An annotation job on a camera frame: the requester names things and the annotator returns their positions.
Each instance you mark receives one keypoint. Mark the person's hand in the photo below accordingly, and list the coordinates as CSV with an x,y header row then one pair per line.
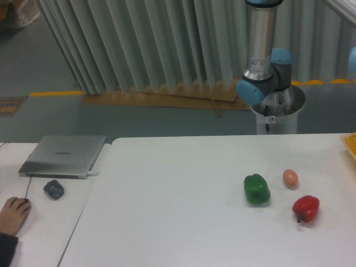
x,y
10,218

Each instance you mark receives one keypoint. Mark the dark sleeved forearm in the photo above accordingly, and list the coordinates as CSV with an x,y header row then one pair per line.
x,y
8,248

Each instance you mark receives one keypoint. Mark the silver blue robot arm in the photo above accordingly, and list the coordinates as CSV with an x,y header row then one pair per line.
x,y
261,41

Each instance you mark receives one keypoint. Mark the dark grey small controller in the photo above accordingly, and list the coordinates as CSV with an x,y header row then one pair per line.
x,y
54,189

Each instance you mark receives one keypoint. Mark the silver closed laptop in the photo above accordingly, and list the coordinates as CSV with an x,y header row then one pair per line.
x,y
63,156

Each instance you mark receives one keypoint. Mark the white laptop plug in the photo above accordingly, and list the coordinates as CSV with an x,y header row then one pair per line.
x,y
92,173

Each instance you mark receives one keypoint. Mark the grey folding curtain screen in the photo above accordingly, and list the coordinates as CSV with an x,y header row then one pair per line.
x,y
135,44

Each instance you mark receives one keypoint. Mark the cardboard boxes in plastic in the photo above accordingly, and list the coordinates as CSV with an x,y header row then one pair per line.
x,y
18,14

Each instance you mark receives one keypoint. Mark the green bell pepper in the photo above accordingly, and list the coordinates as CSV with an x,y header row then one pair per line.
x,y
256,189

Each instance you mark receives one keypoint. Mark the brown egg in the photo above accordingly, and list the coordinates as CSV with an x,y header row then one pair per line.
x,y
290,179

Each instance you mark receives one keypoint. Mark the red bell pepper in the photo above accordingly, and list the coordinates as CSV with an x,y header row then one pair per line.
x,y
306,208

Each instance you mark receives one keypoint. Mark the yellow plastic basket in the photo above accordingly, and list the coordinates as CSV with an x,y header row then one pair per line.
x,y
349,141

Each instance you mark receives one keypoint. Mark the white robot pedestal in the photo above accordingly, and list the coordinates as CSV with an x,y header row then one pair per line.
x,y
277,114

